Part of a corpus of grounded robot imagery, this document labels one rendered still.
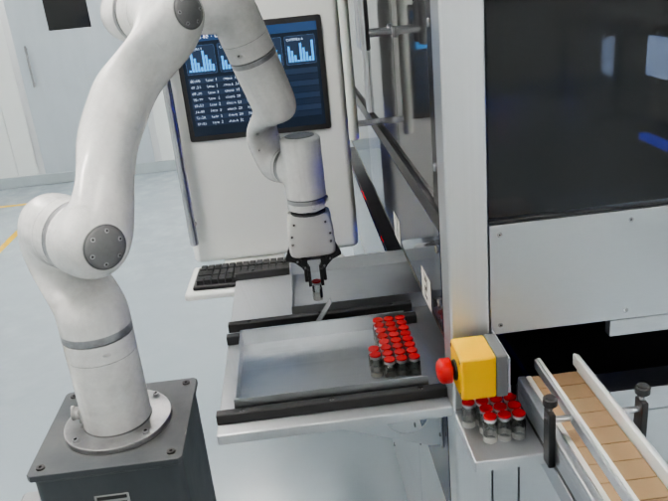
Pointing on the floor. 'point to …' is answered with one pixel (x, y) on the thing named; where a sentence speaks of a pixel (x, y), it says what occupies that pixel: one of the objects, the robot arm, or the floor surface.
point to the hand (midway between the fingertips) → (315, 274)
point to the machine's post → (461, 201)
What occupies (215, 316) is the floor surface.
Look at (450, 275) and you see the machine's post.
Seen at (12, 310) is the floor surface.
